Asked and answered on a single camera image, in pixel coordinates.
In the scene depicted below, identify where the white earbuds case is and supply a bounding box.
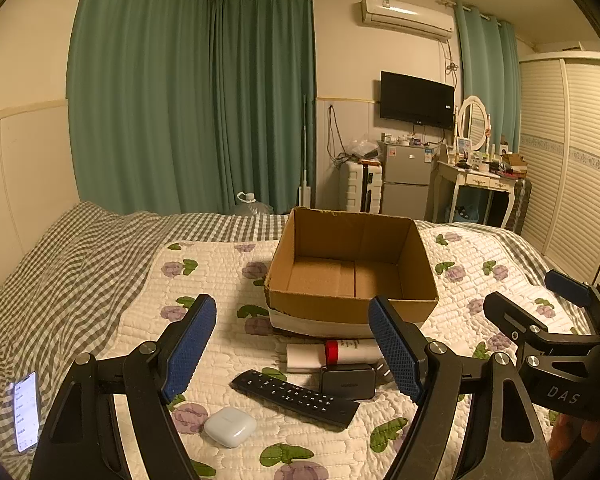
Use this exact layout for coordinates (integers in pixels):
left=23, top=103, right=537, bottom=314
left=203, top=406, right=257, bottom=448

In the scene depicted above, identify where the wide green curtain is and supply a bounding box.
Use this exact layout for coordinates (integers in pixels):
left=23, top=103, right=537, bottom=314
left=66, top=0, right=317, bottom=217

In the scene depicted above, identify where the floral white quilt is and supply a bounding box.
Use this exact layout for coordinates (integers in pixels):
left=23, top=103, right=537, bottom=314
left=111, top=220, right=597, bottom=480

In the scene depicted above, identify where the silver small fridge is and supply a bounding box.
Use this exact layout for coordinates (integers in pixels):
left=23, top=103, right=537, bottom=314
left=381, top=141, right=439, bottom=221

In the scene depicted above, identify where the grey power bank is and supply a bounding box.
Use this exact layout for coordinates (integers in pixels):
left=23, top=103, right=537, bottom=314
left=320, top=364, right=377, bottom=401

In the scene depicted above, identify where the black wall television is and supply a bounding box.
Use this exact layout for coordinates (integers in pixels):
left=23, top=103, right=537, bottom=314
left=380, top=71, right=456, bottom=131

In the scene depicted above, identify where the smartphone with lit screen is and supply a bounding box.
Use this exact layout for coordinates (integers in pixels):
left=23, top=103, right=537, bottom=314
left=12, top=371, right=42, bottom=453

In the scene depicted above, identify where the cardboard box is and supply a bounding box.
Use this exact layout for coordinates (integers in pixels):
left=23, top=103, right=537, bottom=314
left=264, top=207, right=440, bottom=339

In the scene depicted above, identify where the narrow green curtain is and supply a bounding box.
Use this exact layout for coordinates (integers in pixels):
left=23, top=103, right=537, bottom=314
left=454, top=0, right=522, bottom=157

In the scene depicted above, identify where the large clear water bottle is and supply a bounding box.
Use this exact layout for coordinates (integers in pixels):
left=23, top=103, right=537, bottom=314
left=228, top=191, right=276, bottom=216

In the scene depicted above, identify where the white dressing table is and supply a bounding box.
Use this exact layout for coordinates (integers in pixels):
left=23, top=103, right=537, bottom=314
left=429, top=159, right=525, bottom=233

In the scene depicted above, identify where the dark upright suitcase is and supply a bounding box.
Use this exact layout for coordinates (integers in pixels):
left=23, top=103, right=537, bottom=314
left=511, top=177, right=533, bottom=234

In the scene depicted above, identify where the clear plastic bag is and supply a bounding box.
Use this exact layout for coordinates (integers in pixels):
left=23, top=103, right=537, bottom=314
left=346, top=136, right=382, bottom=162

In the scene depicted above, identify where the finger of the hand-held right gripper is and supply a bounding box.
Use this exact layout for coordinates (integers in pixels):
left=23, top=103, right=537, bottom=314
left=484, top=291, right=600, bottom=368
left=545, top=269, right=600, bottom=312

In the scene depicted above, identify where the grey checked bedsheet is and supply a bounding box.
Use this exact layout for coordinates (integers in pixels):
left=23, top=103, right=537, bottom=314
left=0, top=201, right=600, bottom=480

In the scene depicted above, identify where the white oval mirror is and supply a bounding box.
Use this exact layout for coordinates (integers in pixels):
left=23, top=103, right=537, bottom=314
left=456, top=95, right=489, bottom=153

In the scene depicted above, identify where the white tube with red cap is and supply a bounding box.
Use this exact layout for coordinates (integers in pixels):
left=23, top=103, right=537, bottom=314
left=325, top=338, right=382, bottom=364

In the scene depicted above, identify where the white suitcase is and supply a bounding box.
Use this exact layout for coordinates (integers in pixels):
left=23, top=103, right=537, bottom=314
left=339, top=160, right=384, bottom=213

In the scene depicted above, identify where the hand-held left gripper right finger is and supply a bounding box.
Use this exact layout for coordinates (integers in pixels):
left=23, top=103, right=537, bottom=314
left=368, top=295, right=551, bottom=480

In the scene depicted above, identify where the white louvred wardrobe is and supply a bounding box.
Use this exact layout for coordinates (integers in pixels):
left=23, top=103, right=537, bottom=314
left=516, top=51, right=600, bottom=283

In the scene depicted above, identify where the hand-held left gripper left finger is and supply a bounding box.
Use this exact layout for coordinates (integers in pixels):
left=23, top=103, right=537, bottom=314
left=30, top=294, right=217, bottom=480

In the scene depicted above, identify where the dark hanging wall cable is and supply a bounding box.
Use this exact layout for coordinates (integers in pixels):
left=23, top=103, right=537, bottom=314
left=327, top=104, right=347, bottom=167

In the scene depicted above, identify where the black remote control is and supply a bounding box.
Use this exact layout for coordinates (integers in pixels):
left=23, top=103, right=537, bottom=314
left=230, top=369, right=360, bottom=428

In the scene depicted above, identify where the white air conditioner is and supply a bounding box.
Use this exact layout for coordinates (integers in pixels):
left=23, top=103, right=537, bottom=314
left=361, top=0, right=454, bottom=40

